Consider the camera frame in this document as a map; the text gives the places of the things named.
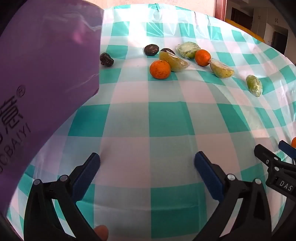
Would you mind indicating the dark dried mushroom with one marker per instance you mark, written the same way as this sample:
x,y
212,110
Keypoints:
x,y
106,59
151,50
168,51

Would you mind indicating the yellow object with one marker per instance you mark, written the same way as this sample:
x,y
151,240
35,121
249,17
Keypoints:
x,y
245,29

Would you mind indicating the plastic-wrapped green kiwi half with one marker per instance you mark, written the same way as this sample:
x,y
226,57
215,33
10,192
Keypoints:
x,y
254,85
188,49

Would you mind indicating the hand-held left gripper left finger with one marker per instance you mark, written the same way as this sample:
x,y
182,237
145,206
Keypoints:
x,y
86,178

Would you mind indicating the teal checked tablecloth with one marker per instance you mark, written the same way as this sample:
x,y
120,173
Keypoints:
x,y
148,120

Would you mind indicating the wooden door frame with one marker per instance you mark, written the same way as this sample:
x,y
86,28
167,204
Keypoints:
x,y
220,9

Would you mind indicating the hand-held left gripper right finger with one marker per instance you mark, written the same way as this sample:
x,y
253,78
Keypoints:
x,y
208,176

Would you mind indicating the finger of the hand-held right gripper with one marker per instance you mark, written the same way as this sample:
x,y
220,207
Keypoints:
x,y
286,148
263,154

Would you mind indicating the plastic-wrapped yellow apple half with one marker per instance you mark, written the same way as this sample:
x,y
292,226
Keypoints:
x,y
174,61
222,68

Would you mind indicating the orange tangerine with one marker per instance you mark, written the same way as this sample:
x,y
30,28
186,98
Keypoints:
x,y
294,142
160,69
203,58

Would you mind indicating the white cabinet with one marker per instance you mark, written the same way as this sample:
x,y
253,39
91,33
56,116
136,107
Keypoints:
x,y
266,23

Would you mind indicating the purple cardboard box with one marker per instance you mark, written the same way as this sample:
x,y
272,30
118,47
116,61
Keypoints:
x,y
46,81

